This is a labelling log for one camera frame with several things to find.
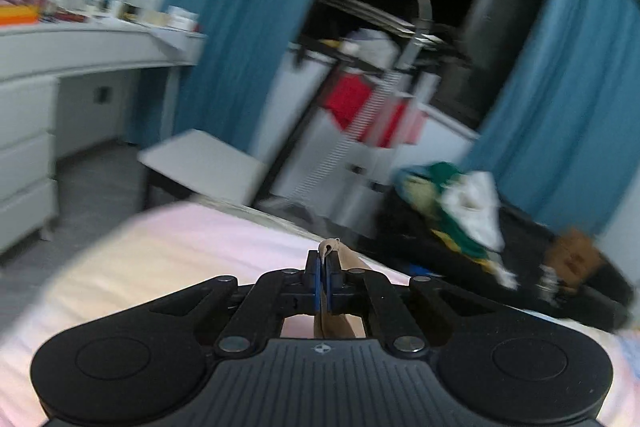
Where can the white desk with drawers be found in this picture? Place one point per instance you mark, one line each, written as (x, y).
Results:
(30, 57)

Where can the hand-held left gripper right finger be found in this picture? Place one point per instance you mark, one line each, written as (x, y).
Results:
(330, 284)

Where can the pastel tie-dye bed sheet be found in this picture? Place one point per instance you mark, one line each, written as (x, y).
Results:
(150, 257)

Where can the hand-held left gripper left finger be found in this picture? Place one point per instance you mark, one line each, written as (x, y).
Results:
(314, 283)

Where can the beige pants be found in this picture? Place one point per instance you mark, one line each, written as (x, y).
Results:
(350, 259)

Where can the red garment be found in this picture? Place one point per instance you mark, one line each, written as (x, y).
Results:
(350, 99)

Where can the brown cardboard box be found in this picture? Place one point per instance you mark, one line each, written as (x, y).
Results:
(575, 257)

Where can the black metal drying rack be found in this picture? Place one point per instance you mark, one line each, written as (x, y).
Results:
(325, 53)

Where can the white garment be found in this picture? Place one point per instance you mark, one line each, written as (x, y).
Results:
(372, 49)

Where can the white stool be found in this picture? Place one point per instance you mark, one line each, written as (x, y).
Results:
(200, 157)

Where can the blue curtain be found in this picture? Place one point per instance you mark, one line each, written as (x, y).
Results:
(240, 7)
(560, 82)

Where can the row of small toiletries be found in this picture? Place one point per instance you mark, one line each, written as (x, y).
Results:
(177, 18)

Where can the black seat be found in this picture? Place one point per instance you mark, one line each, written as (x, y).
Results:
(525, 267)

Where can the orange box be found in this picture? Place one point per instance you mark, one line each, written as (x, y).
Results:
(17, 14)

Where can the green and white clothes pile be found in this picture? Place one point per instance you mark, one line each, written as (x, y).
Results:
(470, 207)

